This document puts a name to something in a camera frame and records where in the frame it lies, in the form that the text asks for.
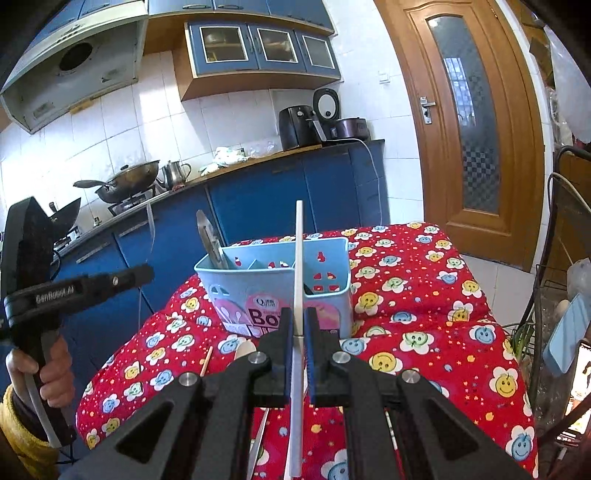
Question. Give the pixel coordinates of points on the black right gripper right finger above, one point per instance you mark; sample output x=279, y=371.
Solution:
x=397, y=426

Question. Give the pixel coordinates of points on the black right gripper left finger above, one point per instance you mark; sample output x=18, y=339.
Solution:
x=198, y=427

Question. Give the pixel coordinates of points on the steel fork white handle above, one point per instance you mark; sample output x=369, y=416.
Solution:
x=254, y=449

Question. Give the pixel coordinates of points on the wooden chopstick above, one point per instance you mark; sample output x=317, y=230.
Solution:
x=205, y=363

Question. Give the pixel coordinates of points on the black spoon white handle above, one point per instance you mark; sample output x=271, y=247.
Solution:
x=295, y=440

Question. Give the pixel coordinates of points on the steel butter knife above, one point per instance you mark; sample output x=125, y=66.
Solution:
x=215, y=257

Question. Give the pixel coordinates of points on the beige plastic spoon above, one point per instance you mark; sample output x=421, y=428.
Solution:
x=244, y=349

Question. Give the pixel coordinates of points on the yellow sleeve forearm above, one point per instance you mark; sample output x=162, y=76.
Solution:
x=23, y=455

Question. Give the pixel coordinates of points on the person left hand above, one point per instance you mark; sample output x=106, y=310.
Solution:
x=57, y=379

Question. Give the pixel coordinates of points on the left black wok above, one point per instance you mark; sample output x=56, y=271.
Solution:
x=63, y=219

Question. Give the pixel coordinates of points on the black wok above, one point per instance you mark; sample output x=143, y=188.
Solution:
x=63, y=219
x=129, y=181

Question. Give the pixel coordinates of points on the light blue utensil box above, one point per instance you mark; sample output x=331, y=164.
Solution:
x=259, y=281

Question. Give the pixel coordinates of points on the red smiley flower tablecloth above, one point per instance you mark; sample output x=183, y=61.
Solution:
x=416, y=305

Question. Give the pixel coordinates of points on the right black wok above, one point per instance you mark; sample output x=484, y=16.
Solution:
x=129, y=181

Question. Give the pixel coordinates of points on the steel kettle pitcher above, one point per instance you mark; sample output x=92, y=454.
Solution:
x=173, y=175

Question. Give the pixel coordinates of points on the black metal rack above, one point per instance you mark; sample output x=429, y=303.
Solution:
x=568, y=234

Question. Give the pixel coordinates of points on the white cloth on counter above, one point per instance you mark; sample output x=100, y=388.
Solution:
x=224, y=157

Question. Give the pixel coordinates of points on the range hood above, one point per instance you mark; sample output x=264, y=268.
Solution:
x=88, y=49

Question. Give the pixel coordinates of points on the black air fryer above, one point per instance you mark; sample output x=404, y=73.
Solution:
x=295, y=127

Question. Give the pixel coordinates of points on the white plastic bag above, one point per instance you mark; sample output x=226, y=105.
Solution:
x=572, y=88

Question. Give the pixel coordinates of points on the wooden door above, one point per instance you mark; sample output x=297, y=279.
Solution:
x=478, y=125

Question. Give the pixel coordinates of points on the blue wall cabinet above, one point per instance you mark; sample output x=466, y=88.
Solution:
x=231, y=46

